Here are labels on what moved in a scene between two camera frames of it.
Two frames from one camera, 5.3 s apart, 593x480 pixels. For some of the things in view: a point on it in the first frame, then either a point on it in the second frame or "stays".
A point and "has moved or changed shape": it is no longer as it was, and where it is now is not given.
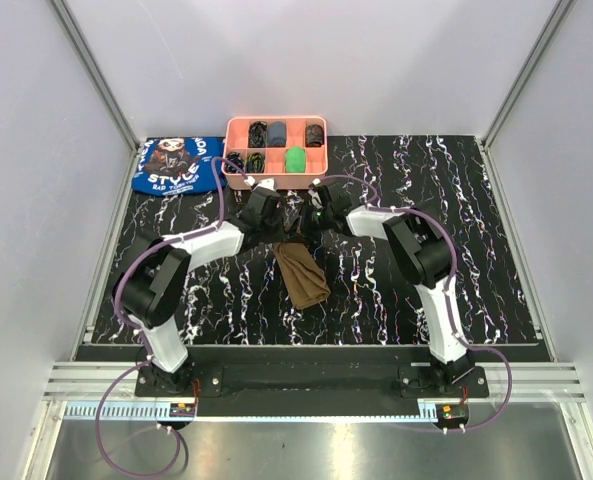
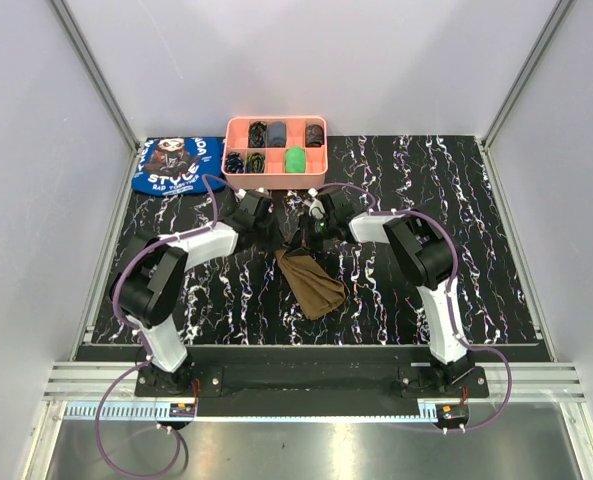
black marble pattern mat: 237,295 stays
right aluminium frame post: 530,64 stays
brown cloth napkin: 305,280 has moved or changed shape
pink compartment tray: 291,150 stays
